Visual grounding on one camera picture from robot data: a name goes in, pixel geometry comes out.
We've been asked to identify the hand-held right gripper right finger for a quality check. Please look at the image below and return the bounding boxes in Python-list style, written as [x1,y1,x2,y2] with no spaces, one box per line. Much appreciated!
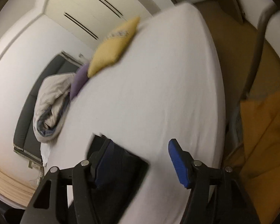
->
[168,139,260,224]

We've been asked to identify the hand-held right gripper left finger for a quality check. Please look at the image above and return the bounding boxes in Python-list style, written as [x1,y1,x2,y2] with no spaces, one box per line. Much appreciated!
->
[20,139,115,224]

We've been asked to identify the dark denim pants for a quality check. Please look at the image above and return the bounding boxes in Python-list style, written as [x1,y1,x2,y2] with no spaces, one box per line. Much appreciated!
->
[66,133,150,224]

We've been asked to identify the bed with white sheet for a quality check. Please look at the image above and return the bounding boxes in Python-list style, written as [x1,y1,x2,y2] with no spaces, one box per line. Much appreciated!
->
[41,3,225,224]

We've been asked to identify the rolled beige duvet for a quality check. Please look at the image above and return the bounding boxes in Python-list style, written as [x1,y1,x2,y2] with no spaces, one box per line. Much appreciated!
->
[33,73,76,143]

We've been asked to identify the grey upholstered headboard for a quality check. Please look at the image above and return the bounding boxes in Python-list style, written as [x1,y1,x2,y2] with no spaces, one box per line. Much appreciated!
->
[13,54,84,161]

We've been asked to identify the orange clothing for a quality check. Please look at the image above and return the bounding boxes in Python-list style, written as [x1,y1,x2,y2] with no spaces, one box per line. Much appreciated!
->
[224,90,280,224]

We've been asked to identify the purple pillow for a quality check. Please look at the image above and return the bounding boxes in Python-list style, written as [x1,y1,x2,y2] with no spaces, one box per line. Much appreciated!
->
[70,63,90,101]

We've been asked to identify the yellow pillow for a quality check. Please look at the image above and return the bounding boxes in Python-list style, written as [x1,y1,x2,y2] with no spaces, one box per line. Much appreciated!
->
[87,16,140,78]

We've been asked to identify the cream wardrobe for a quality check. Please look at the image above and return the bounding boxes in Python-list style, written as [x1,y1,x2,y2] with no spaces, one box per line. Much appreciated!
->
[44,0,178,52]

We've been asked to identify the pair of black wardrobe handles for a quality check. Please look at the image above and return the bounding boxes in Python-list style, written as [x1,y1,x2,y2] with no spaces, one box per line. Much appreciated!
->
[79,0,121,18]
[64,12,99,41]

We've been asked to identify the grey metal tube frame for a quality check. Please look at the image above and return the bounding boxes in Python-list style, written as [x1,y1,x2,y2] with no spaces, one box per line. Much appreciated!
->
[244,3,280,98]

